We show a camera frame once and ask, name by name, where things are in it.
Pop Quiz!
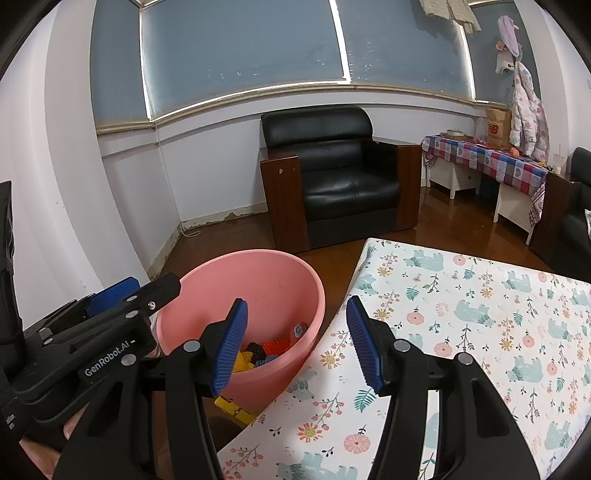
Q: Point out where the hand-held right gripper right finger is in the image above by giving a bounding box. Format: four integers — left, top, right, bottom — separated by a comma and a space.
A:
346, 295, 541, 480

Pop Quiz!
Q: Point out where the beige hanging garment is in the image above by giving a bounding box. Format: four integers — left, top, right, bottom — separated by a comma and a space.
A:
420, 0, 483, 33

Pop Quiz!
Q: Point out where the floral puffer jacket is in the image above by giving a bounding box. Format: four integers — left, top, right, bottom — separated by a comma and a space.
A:
508, 60, 550, 162

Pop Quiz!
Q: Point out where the white desk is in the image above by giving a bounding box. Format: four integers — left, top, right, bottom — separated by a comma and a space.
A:
427, 157, 536, 245

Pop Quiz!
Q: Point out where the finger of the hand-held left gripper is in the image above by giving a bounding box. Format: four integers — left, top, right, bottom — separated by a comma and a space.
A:
124, 272, 182, 319
85, 277, 140, 317

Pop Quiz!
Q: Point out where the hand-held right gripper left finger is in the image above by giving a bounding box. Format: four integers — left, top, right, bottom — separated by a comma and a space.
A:
52, 298, 249, 480

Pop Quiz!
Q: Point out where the brown paper bag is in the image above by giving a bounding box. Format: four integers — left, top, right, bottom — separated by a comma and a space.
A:
485, 107, 513, 151

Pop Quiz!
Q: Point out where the checkered cloth side table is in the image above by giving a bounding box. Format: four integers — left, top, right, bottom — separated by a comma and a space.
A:
422, 134, 550, 227

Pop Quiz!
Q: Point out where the pink plastic bucket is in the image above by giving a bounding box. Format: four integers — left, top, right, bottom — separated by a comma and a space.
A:
156, 249, 326, 409

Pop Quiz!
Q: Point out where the purple hat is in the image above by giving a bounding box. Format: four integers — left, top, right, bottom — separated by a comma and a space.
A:
498, 15, 522, 61

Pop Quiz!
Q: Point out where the white plush toy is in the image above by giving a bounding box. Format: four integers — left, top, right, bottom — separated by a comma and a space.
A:
495, 44, 515, 77

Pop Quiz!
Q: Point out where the yellow plastic block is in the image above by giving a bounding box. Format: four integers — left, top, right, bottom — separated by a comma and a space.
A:
215, 396, 257, 424

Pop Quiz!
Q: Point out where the black leather armchair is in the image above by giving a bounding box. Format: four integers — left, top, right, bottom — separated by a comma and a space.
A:
529, 147, 591, 278
259, 105, 423, 252

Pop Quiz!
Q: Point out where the curved bay window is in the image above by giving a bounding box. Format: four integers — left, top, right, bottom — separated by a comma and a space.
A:
90, 0, 541, 134

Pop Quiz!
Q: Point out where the person's left hand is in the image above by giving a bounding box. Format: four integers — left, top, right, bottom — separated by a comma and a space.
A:
21, 404, 88, 472

